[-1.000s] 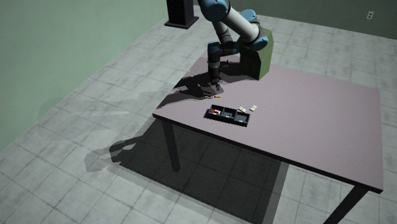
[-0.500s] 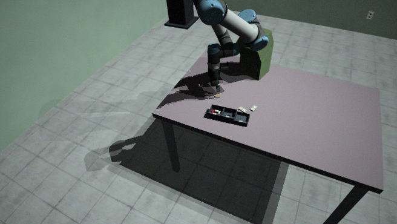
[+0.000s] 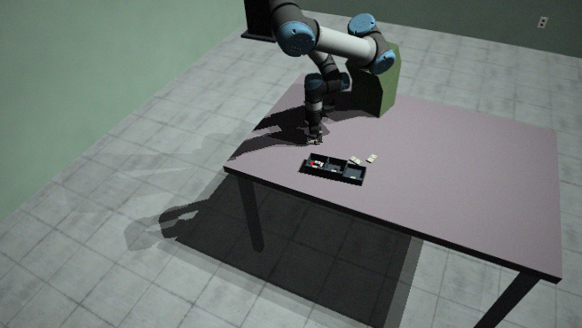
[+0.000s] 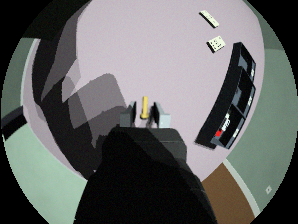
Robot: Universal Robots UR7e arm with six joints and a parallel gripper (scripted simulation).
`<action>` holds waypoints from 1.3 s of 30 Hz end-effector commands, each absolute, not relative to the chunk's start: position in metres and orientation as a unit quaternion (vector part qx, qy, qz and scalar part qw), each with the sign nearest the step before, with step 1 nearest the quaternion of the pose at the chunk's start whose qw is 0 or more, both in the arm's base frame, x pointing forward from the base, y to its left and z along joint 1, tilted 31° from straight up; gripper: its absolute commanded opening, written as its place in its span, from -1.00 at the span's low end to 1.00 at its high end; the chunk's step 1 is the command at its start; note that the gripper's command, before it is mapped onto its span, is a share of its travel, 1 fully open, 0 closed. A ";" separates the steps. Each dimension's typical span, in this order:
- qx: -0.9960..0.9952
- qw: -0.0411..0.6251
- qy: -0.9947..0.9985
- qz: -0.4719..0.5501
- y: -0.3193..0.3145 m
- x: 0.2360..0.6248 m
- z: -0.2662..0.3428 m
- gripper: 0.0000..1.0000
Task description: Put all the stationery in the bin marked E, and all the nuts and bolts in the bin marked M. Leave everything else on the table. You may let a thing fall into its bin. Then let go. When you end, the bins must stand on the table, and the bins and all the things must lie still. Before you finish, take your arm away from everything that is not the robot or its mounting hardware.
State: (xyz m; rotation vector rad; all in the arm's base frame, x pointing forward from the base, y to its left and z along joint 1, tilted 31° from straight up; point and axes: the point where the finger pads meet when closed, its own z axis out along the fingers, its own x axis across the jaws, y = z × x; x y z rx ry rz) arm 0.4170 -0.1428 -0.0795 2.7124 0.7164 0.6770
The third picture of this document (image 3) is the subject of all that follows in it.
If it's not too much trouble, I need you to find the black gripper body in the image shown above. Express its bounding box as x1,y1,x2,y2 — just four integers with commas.
303,98,334,135

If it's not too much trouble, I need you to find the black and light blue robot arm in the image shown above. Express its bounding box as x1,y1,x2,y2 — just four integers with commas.
268,0,396,104

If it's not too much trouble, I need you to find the white domino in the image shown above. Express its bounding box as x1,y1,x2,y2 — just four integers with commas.
366,154,377,163
350,156,362,165

